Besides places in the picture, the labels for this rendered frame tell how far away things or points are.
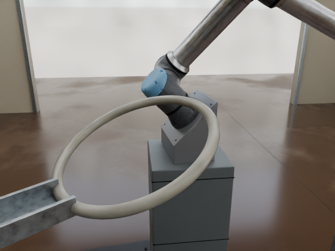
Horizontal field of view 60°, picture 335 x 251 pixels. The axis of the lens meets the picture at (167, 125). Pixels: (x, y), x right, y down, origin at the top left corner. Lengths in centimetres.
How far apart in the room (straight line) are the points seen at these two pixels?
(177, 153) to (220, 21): 63
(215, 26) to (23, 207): 105
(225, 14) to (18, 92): 471
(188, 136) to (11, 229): 90
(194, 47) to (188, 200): 74
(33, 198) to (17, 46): 483
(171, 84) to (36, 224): 88
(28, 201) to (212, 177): 88
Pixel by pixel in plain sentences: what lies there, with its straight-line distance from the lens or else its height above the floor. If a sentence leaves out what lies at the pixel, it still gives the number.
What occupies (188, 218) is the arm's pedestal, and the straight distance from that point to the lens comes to 153.
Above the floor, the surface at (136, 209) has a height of 112.
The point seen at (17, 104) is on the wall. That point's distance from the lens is 575.
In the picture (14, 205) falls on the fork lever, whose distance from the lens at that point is 81.
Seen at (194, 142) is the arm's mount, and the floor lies 96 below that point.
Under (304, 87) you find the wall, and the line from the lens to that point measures 624.
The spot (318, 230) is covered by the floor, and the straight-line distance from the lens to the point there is 263.
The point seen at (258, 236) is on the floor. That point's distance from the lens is 241.
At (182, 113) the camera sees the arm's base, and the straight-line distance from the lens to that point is 139.
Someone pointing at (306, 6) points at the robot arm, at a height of 156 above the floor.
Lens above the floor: 149
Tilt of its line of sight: 19 degrees down
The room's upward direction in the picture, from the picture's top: straight up
